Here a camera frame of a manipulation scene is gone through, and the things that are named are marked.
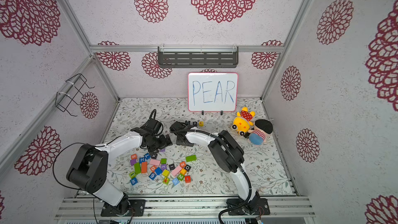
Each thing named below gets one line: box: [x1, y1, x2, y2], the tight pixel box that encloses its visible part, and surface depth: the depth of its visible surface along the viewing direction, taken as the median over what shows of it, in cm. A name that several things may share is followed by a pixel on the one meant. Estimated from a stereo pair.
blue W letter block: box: [130, 177, 139, 186], surface depth 83 cm
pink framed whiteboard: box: [187, 72, 238, 112], surface depth 108 cm
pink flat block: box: [149, 158, 161, 166], surface depth 90 cm
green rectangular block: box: [185, 154, 197, 163], surface depth 92 cm
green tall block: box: [134, 162, 142, 175], surface depth 88 cm
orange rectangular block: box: [141, 161, 148, 174], surface depth 89 cm
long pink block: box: [170, 164, 182, 177], surface depth 87 cm
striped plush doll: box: [247, 119, 274, 146], surface depth 96 cm
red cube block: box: [185, 175, 192, 184], surface depth 83 cm
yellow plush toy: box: [231, 106, 256, 136], surface depth 102 cm
